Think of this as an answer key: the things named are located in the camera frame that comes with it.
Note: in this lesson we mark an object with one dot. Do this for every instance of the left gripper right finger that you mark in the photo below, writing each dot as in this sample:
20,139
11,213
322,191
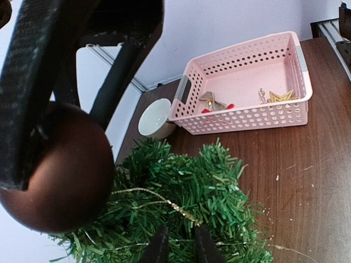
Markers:
206,249

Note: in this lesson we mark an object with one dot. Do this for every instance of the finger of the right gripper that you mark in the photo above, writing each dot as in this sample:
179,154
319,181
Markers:
44,33
137,26

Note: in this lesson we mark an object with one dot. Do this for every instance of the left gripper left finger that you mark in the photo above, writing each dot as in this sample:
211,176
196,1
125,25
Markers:
158,249

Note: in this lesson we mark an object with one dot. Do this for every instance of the small green christmas tree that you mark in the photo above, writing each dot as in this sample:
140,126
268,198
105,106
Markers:
154,187

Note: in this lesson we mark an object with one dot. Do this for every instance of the red burlap bow ornament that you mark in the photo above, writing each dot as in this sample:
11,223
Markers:
212,104

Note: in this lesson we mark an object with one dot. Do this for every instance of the red bauble ornament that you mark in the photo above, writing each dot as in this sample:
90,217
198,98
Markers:
73,176

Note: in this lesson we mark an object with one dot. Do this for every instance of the white ceramic bowl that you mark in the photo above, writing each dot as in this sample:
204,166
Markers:
154,122

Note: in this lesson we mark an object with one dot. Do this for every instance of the pink plastic basket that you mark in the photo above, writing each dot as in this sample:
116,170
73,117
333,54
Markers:
235,74

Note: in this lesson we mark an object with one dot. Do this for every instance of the gold star ornament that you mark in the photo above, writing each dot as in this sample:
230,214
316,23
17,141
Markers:
273,97

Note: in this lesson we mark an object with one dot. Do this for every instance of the right aluminium frame post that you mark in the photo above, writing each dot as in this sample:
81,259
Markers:
123,66

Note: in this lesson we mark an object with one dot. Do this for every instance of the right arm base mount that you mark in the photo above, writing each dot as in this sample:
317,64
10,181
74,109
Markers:
344,29

